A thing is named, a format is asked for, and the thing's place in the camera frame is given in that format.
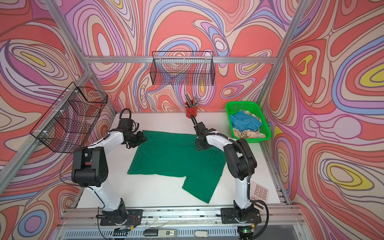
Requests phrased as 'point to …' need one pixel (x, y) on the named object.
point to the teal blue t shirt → (241, 121)
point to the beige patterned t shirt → (249, 134)
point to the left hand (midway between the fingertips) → (146, 138)
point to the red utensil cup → (189, 111)
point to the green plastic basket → (233, 107)
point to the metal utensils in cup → (191, 103)
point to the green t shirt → (169, 154)
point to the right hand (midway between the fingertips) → (205, 148)
